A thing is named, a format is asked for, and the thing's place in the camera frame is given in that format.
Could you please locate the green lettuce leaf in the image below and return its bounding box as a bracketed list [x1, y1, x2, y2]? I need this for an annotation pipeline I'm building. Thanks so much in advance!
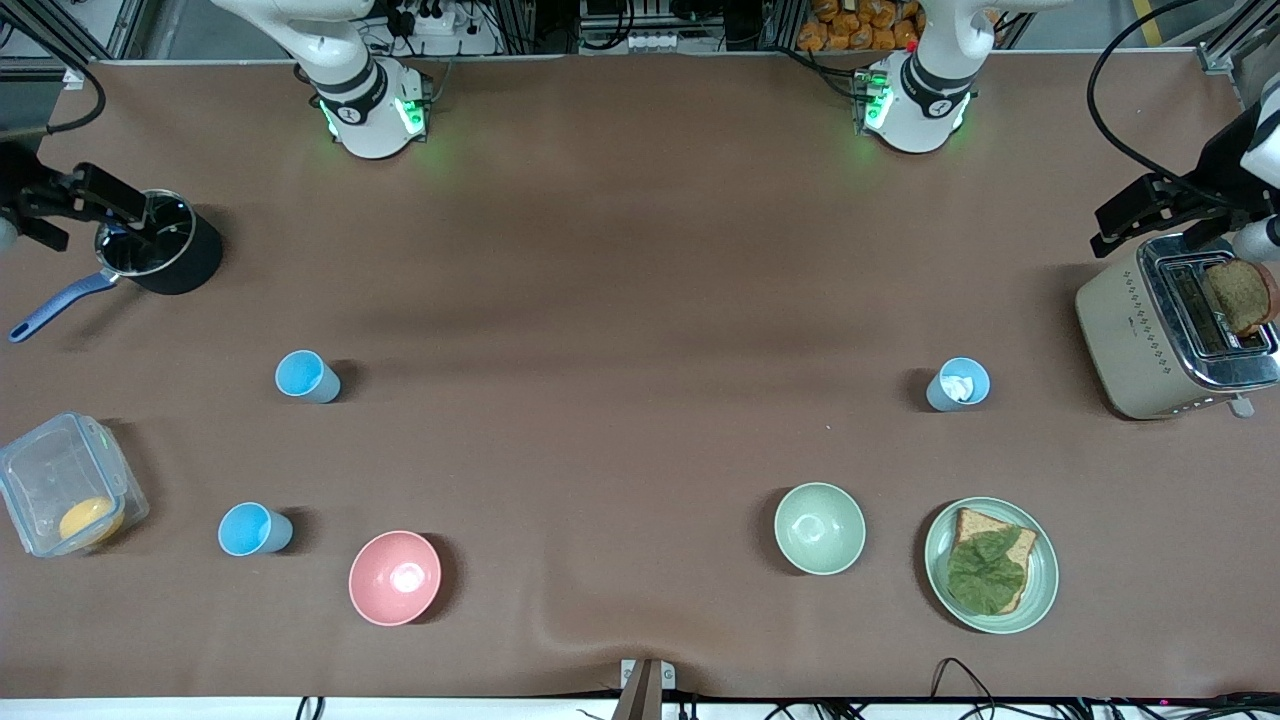
[946, 527, 1029, 614]

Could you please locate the metal table clamp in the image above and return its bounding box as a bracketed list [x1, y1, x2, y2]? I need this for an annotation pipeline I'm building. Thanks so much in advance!
[612, 657, 677, 720]

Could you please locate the thick black cable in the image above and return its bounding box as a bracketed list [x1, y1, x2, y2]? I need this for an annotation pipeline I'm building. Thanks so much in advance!
[0, 58, 107, 138]
[1087, 0, 1233, 204]

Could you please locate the light green plate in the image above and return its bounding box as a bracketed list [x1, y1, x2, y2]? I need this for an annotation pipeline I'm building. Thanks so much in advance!
[923, 496, 1061, 636]

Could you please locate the black pot with blue handle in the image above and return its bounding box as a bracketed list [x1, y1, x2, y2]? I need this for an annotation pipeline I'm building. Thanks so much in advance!
[8, 189, 224, 345]

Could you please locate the white power strip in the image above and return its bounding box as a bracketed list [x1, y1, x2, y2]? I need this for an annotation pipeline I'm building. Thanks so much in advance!
[385, 0, 503, 58]

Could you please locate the aluminium frame profile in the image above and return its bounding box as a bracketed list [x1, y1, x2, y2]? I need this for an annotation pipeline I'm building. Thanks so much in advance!
[1196, 0, 1280, 79]
[0, 0, 161, 65]

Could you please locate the dark toasted bread slice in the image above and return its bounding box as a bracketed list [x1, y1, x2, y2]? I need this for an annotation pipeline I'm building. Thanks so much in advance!
[1203, 257, 1280, 339]

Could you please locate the pink bowl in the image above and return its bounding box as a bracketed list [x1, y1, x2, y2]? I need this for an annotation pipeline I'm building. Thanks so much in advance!
[348, 530, 442, 628]

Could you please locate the orange fruit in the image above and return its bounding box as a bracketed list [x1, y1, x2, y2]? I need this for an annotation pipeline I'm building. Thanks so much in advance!
[58, 496, 127, 547]

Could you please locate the bag of orange snacks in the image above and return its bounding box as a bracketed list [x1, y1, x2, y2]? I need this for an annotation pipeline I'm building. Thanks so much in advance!
[796, 0, 923, 53]

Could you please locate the thin black cable loop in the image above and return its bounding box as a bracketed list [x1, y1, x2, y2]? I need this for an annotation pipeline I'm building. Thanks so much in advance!
[930, 657, 996, 703]

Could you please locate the blue plastic cup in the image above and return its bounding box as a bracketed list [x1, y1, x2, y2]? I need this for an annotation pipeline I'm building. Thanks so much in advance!
[275, 350, 342, 405]
[925, 357, 992, 414]
[218, 502, 295, 558]

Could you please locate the brown bread slice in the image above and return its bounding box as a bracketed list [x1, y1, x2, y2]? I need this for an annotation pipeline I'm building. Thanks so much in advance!
[946, 506, 1040, 616]

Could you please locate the clear plastic food container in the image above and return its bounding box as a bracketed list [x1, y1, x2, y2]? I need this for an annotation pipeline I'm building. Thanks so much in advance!
[0, 411, 150, 559]

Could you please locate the light green bowl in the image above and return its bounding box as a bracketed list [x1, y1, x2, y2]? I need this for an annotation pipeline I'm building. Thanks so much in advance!
[773, 482, 868, 577]

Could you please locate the beige metal toaster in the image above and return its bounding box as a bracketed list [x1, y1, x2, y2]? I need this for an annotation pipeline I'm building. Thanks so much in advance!
[1075, 234, 1280, 422]

